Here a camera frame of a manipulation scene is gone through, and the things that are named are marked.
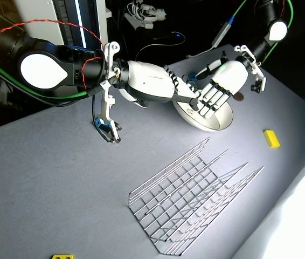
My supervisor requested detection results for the silver wire dish rack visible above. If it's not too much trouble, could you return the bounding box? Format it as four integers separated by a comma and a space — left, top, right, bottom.
128, 137, 265, 256

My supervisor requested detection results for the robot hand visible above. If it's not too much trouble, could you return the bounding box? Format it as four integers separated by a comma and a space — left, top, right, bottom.
119, 60, 204, 109
195, 58, 249, 119

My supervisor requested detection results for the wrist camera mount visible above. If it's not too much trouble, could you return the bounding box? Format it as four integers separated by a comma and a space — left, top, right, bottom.
234, 45, 268, 94
92, 42, 123, 144

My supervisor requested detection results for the small white robot part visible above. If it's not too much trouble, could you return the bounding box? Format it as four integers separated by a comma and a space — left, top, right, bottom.
124, 0, 168, 30

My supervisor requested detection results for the black device with blue light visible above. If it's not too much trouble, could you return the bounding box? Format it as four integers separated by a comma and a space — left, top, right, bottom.
152, 31, 186, 45

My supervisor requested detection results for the grey adapter with white cable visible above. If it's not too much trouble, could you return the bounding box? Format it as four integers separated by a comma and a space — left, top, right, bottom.
186, 13, 240, 59

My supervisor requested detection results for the yellow rectangular block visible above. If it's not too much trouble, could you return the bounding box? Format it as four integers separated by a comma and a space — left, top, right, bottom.
262, 129, 281, 148

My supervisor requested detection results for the white round plate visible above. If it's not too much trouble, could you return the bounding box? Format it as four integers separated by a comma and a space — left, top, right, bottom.
174, 93, 230, 132

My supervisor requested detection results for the white cabinet with light strip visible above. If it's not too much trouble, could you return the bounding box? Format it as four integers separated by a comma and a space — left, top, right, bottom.
15, 0, 113, 48

